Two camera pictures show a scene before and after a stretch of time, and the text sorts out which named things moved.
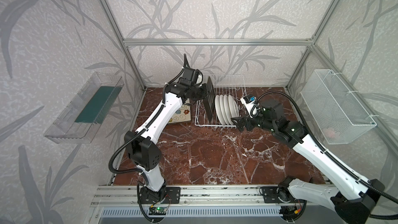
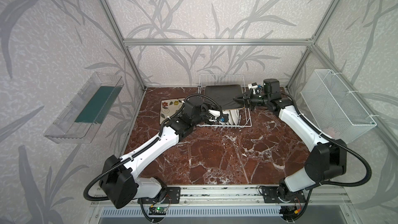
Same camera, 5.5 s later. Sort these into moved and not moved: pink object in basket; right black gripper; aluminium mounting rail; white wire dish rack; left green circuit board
Moved: right black gripper
Not moved: white wire dish rack; pink object in basket; aluminium mounting rail; left green circuit board
